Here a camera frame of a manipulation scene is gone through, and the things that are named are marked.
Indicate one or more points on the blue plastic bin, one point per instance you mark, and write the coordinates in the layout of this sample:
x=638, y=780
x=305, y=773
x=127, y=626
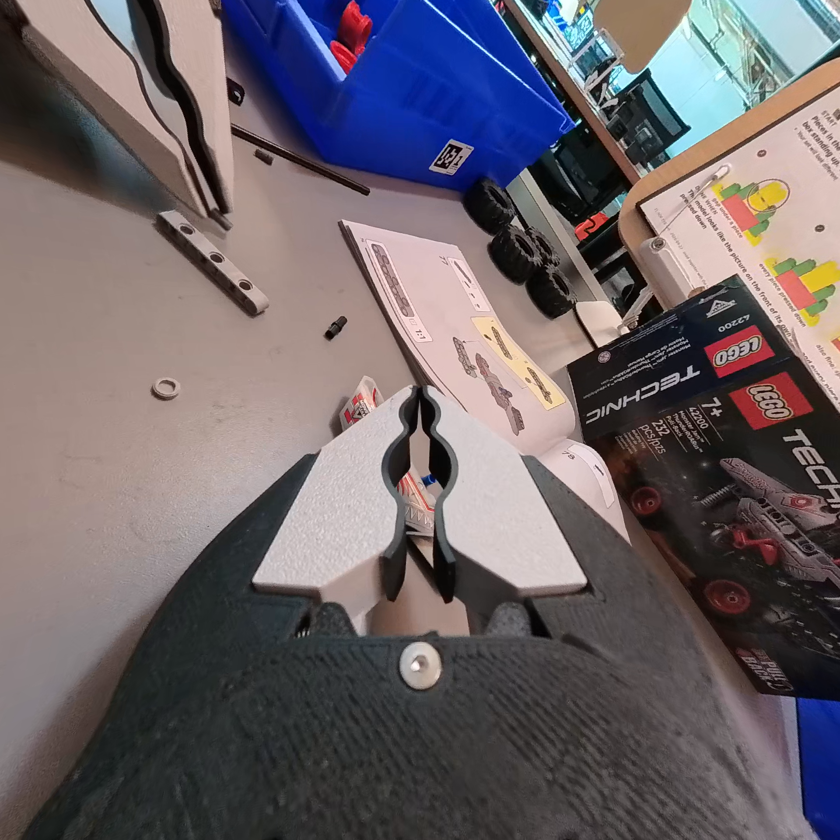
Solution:
x=407, y=111

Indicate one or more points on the blue plastic container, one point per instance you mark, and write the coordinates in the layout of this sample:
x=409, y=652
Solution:
x=820, y=768

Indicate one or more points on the black toy axle rod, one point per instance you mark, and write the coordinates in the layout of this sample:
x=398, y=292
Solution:
x=302, y=161

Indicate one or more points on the white instruction booklet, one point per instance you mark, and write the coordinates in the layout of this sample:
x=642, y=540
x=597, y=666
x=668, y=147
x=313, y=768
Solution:
x=433, y=295

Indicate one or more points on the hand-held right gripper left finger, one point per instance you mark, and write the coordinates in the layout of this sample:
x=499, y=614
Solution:
x=328, y=525

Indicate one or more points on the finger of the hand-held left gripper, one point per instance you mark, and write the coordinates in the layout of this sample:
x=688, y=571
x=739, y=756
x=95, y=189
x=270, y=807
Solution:
x=85, y=52
x=203, y=79

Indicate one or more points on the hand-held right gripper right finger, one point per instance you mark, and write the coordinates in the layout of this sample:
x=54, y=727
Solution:
x=512, y=525

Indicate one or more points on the white metal post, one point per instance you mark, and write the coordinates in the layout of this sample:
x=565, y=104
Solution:
x=669, y=266

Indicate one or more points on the red toy wheel hub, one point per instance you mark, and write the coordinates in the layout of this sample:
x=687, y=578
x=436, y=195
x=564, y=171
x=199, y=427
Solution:
x=342, y=57
x=354, y=19

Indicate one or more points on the black toy set box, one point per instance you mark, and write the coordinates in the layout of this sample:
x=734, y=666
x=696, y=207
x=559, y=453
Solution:
x=722, y=525

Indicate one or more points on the black toy tire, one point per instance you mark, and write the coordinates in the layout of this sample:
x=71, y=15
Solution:
x=551, y=292
x=515, y=256
x=548, y=246
x=489, y=207

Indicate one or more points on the white toy beam with holes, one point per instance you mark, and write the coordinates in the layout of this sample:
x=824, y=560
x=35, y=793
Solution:
x=229, y=279

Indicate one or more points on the printed instruction board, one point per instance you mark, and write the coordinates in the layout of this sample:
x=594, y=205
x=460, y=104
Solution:
x=754, y=229

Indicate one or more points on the white red printed toy panel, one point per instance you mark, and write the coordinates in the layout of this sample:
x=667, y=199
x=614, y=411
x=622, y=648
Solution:
x=359, y=410

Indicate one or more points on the black toy pin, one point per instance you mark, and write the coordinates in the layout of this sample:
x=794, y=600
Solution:
x=336, y=327

